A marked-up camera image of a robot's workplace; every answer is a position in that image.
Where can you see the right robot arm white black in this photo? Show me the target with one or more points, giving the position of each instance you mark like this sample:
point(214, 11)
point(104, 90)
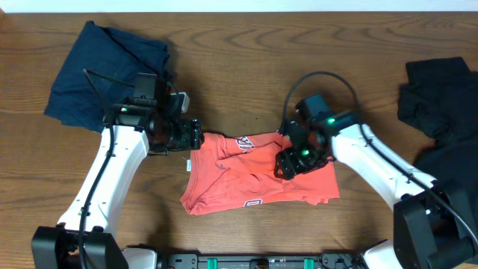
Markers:
point(433, 223)

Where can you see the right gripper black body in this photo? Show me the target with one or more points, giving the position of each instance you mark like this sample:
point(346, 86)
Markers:
point(305, 158)

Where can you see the black clothes pile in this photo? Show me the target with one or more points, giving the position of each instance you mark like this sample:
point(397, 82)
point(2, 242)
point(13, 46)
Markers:
point(440, 100)

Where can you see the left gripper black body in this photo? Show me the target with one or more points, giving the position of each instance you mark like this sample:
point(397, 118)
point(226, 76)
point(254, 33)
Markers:
point(195, 134)

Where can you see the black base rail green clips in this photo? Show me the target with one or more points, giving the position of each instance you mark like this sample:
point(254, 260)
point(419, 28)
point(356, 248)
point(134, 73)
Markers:
point(239, 261)

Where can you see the orange red t-shirt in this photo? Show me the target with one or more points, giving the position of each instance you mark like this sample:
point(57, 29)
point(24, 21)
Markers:
point(236, 172)

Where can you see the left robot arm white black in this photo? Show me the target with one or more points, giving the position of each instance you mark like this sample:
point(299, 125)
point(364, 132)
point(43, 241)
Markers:
point(85, 235)

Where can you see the folded navy blue shirt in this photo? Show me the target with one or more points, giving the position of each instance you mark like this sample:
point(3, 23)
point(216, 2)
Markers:
point(100, 62)

